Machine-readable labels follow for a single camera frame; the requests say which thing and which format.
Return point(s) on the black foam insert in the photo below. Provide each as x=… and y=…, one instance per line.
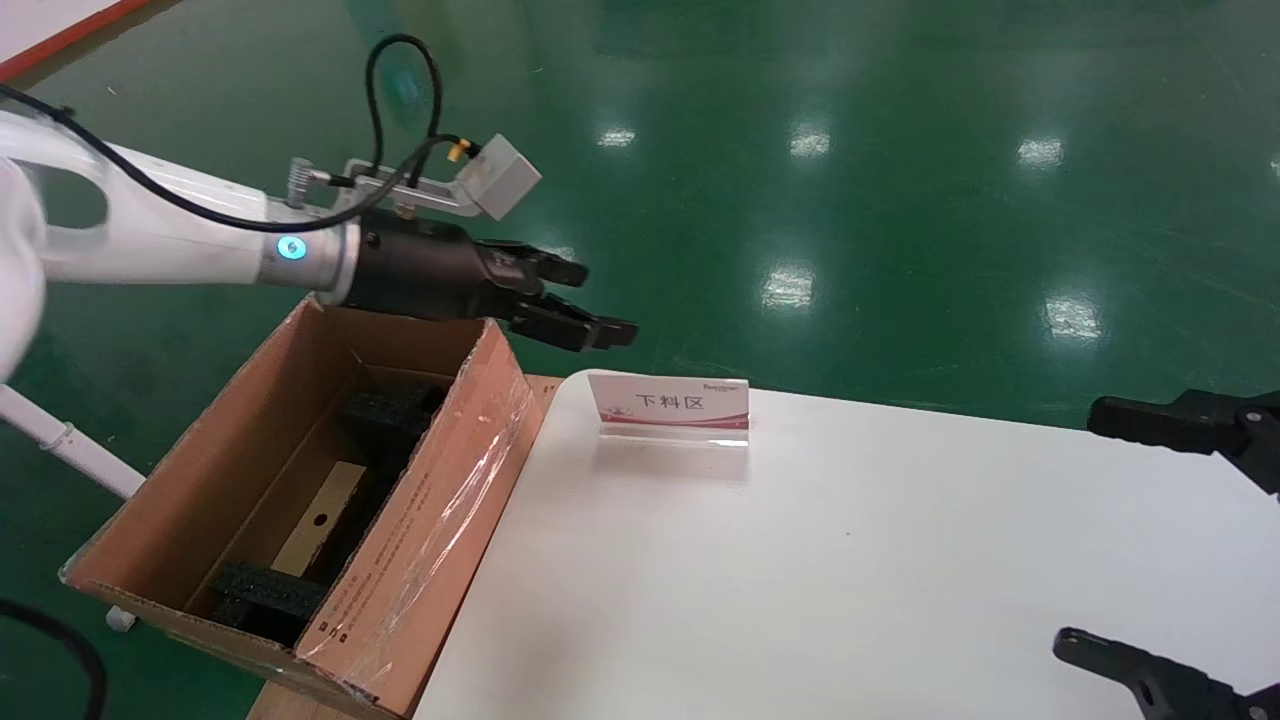
x=395, y=405
x=270, y=592

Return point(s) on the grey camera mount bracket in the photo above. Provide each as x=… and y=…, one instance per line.
x=430, y=195

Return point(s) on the white pipe foot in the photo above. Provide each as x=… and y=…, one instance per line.
x=120, y=618

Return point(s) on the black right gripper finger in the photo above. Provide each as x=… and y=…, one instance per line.
x=1160, y=685
x=1180, y=425

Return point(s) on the small narrow cardboard box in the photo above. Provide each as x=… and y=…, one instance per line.
x=335, y=495

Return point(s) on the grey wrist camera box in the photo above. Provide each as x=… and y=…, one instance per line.
x=500, y=178

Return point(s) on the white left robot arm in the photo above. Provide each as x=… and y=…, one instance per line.
x=150, y=245

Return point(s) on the acrylic sign with red print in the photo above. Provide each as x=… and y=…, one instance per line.
x=670, y=405

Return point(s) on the white pipe frame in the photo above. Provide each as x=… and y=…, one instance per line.
x=60, y=440

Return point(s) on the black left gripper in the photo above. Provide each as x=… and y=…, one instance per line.
x=420, y=270

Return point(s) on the large open cardboard box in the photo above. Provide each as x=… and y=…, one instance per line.
x=420, y=560

